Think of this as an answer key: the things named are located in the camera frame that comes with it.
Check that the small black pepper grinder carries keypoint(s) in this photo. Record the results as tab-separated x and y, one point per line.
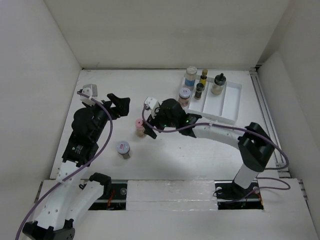
198	90

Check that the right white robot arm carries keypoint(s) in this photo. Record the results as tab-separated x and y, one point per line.
254	145

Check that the yellow bottle cork cap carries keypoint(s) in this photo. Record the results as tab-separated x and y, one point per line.
203	77

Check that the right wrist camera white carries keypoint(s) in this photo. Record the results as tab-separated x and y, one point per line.
153	105

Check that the jar black lid beige contents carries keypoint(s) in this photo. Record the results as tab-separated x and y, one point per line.
218	84

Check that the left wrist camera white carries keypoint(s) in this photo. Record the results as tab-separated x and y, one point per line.
88	93

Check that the tall jar silver lid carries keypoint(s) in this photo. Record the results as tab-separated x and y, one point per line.
190	77

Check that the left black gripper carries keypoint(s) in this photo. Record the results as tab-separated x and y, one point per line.
121	104

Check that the dark jar white lid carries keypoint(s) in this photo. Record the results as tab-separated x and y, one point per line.
123	149

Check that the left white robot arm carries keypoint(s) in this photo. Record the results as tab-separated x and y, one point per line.
66	202

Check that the white divided tray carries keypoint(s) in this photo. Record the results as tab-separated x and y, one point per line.
223	108

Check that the pink lid spice bottle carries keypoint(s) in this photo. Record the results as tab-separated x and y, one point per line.
139	128

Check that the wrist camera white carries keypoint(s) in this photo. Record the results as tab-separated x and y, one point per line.
153	105
88	93

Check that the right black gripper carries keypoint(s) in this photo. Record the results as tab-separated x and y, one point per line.
155	121

